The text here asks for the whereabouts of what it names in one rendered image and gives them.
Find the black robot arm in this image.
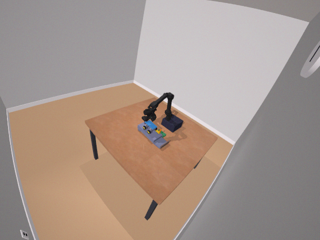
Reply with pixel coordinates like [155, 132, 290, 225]
[143, 92, 174, 122]

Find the blue trolley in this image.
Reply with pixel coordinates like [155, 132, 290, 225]
[143, 120, 157, 134]

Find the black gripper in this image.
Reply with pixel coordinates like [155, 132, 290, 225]
[141, 113, 156, 122]

